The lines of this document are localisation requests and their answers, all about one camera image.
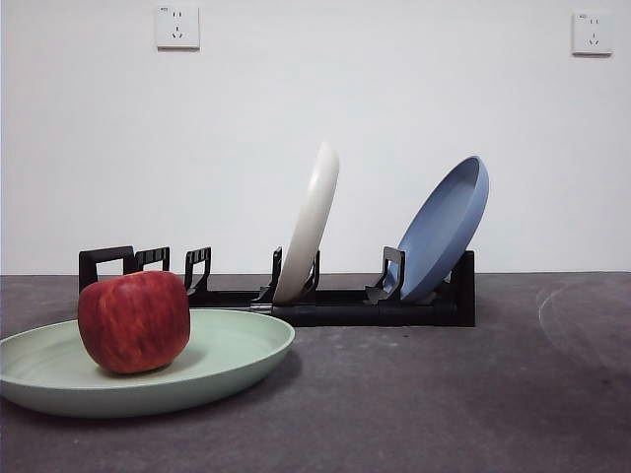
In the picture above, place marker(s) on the green plate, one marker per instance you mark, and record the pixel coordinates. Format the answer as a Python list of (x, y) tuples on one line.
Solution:
[(222, 355)]

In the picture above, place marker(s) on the red apple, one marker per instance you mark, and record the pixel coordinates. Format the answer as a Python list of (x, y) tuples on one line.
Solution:
[(133, 322)]

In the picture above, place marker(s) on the white plate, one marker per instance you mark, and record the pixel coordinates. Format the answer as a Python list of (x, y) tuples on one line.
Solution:
[(310, 222)]

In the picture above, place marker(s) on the black plate rack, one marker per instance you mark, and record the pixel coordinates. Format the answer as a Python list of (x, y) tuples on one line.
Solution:
[(345, 313)]

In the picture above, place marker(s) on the blue plate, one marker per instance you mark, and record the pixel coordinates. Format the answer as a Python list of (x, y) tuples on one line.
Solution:
[(443, 222)]

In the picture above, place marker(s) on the white wall socket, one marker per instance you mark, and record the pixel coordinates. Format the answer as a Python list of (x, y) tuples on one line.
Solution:
[(593, 33), (178, 27)]

